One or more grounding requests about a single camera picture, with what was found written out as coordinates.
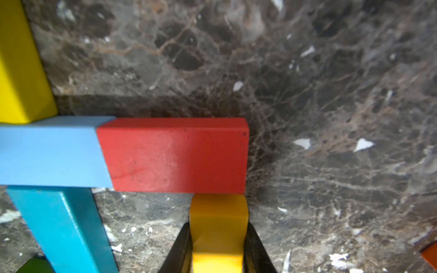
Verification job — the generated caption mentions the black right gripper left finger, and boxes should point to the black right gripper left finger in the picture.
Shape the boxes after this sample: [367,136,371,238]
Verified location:
[158,222,193,273]

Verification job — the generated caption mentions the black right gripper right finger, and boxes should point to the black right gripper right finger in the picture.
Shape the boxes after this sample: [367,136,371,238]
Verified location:
[243,223,277,273]

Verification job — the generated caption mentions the red short block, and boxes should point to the red short block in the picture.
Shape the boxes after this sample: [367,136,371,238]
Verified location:
[97,118,249,194]

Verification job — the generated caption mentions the teal long block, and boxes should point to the teal long block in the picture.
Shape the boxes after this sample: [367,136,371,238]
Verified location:
[6,186,118,273]

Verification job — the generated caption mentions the green block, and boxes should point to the green block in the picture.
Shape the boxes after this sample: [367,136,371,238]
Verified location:
[16,258,55,273]

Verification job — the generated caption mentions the light blue short block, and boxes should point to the light blue short block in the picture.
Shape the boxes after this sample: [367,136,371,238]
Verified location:
[1,116,114,188]

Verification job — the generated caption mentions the orange long block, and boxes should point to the orange long block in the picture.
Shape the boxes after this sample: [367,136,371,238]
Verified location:
[421,241,437,270]

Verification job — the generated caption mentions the yellow long block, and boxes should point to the yellow long block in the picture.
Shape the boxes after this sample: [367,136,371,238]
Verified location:
[1,1,58,124]

